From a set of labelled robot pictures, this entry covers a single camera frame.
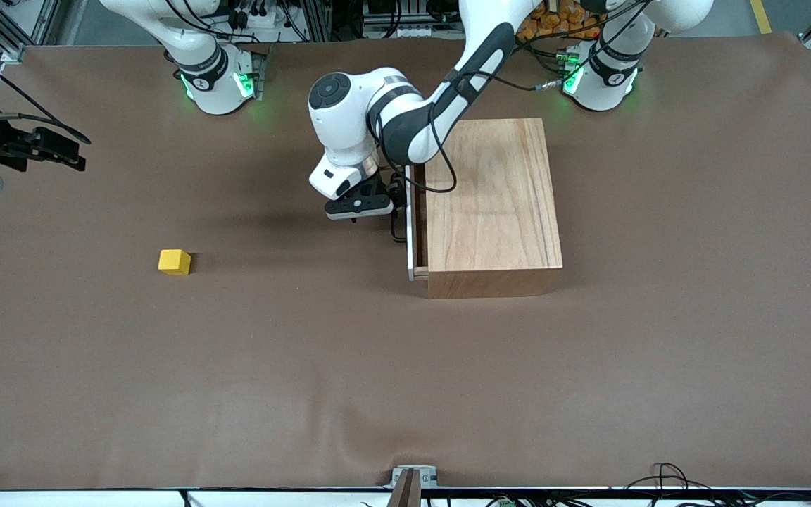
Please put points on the light wooden drawer cabinet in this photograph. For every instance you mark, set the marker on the light wooden drawer cabinet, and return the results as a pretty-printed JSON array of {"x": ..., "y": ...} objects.
[{"x": 493, "y": 204}]

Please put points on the pile of orange objects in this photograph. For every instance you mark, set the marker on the pile of orange objects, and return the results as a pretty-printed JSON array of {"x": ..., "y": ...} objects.
[{"x": 553, "y": 21}]

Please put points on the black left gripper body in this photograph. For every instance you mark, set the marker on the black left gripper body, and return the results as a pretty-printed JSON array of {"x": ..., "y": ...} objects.
[{"x": 386, "y": 189}]

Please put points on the yellow wooden block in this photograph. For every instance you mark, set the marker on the yellow wooden block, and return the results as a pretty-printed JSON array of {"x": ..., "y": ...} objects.
[{"x": 174, "y": 261}]

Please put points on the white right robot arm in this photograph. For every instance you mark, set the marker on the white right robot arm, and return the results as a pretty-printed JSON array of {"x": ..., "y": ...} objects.
[{"x": 208, "y": 70}]

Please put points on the brown table mat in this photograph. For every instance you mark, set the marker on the brown table mat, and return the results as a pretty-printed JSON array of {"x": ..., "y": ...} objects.
[{"x": 405, "y": 366}]

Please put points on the wooden drawer with white front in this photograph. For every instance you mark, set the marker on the wooden drawer with white front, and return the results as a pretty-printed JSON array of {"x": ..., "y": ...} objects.
[{"x": 417, "y": 225}]

